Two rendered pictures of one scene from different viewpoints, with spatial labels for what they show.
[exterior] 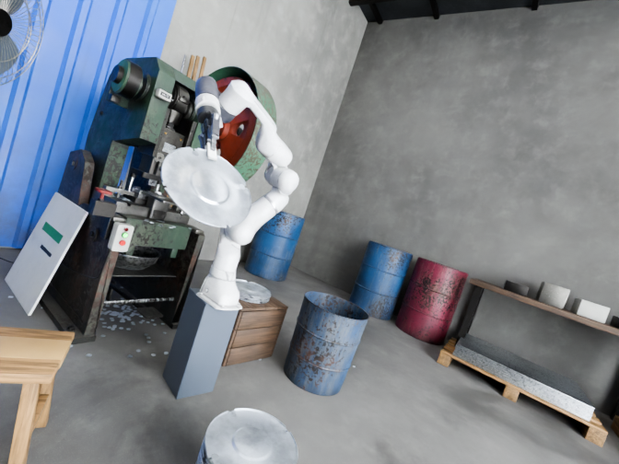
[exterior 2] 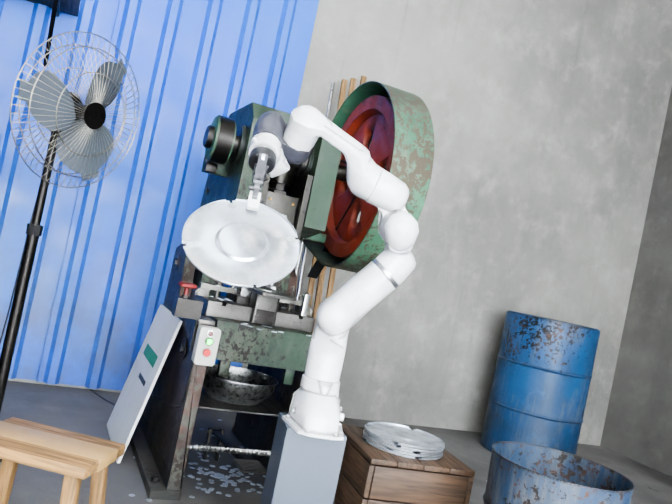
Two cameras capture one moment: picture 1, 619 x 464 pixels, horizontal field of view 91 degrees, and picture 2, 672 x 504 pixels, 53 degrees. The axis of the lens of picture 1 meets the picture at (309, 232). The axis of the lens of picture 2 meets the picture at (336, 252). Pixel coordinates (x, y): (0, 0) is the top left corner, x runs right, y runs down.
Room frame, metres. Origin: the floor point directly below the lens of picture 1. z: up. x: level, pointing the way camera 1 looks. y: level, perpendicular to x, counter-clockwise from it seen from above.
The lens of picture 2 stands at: (-0.30, -0.76, 0.93)
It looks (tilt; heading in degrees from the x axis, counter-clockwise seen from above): 1 degrees up; 34
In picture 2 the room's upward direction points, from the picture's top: 12 degrees clockwise
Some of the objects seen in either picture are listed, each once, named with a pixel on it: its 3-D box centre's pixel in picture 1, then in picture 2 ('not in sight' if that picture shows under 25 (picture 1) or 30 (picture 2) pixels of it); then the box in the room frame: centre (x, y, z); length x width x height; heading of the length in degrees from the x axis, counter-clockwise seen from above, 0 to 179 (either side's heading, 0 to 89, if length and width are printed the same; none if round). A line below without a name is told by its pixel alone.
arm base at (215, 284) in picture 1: (223, 285); (319, 404); (1.38, 0.30, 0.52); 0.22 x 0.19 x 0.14; 46
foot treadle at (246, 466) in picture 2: (129, 298); (232, 450); (1.77, 0.90, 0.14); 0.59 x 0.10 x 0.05; 57
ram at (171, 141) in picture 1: (164, 152); (272, 226); (1.82, 0.98, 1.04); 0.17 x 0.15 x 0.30; 57
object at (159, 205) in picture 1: (160, 208); (266, 307); (1.75, 0.87, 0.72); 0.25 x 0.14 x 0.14; 57
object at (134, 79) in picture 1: (129, 85); (225, 146); (1.65, 1.16, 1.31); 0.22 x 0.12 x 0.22; 57
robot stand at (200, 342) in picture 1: (201, 340); (296, 497); (1.41, 0.33, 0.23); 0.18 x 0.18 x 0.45; 46
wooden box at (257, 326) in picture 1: (239, 319); (392, 494); (1.90, 0.25, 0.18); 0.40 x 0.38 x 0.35; 50
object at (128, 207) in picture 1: (143, 207); (251, 311); (1.85, 1.01, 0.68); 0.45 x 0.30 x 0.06; 147
